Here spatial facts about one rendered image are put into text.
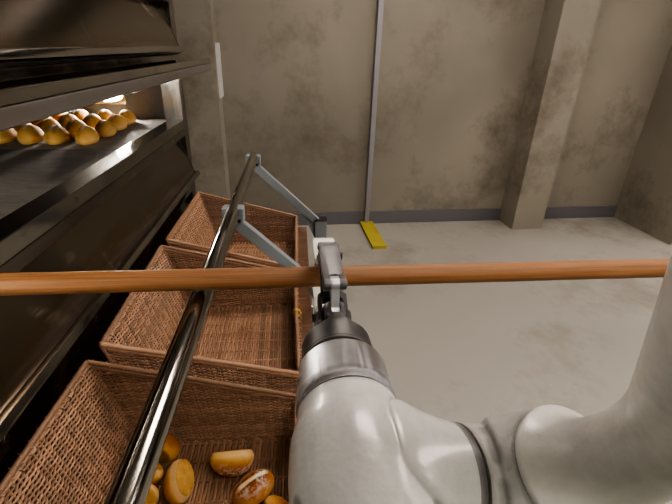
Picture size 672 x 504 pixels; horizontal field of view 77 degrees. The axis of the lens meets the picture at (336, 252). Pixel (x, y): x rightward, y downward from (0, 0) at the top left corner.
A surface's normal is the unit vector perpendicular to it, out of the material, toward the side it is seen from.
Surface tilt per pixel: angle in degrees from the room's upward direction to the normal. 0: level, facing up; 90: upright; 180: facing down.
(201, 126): 90
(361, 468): 9
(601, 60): 90
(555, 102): 90
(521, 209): 90
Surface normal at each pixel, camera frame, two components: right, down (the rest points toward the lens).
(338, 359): -0.17, -0.88
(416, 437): 0.40, -0.84
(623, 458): -0.95, 0.21
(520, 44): 0.14, 0.43
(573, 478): -0.72, -0.22
